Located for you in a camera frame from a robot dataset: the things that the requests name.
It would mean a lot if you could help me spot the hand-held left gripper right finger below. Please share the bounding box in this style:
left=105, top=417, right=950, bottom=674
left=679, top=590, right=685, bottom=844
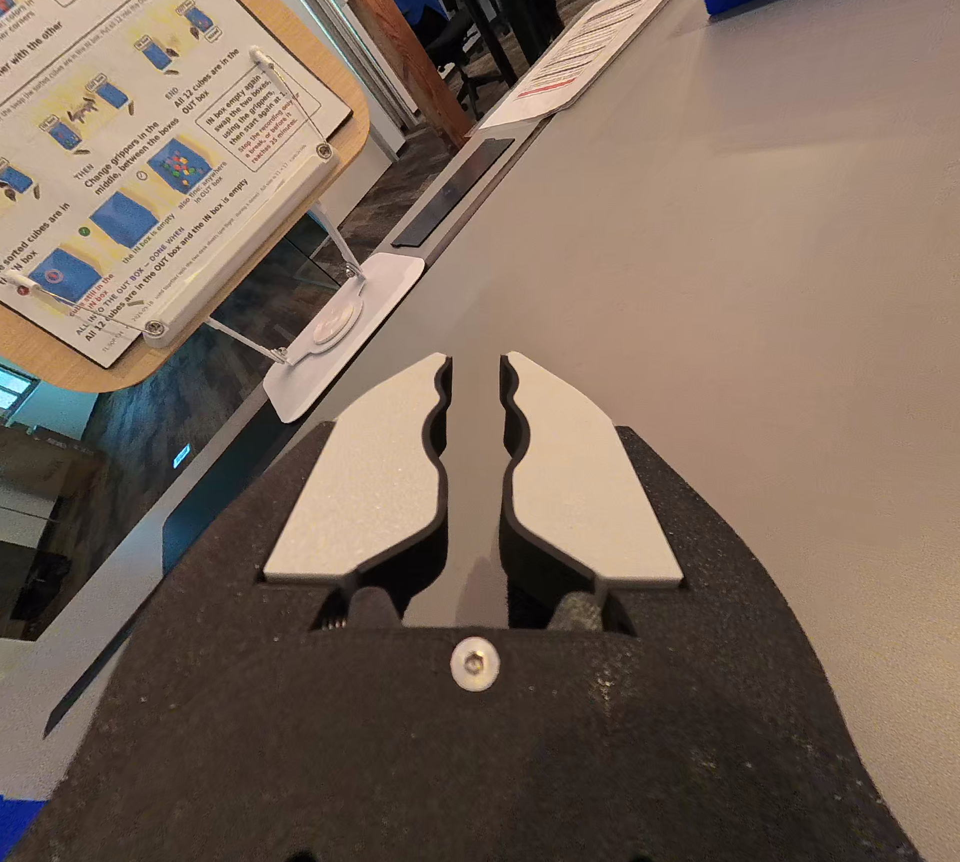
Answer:
left=498, top=349, right=687, bottom=595

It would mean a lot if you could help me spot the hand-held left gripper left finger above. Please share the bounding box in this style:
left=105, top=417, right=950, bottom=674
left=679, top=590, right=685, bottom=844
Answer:
left=261, top=351, right=455, bottom=587

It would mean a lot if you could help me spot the instruction sheet on wooden stand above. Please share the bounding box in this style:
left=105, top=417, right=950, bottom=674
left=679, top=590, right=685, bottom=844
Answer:
left=0, top=0, right=429, bottom=426

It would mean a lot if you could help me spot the black office chair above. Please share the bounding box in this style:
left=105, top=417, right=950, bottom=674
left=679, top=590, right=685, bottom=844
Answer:
left=431, top=15, right=520, bottom=122

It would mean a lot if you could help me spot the paper in plastic sleeve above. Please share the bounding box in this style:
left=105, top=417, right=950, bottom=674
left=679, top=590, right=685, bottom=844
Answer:
left=474, top=0, right=696, bottom=133

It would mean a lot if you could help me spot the wooden beam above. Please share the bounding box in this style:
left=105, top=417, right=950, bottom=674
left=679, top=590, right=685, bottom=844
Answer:
left=287, top=0, right=479, bottom=148

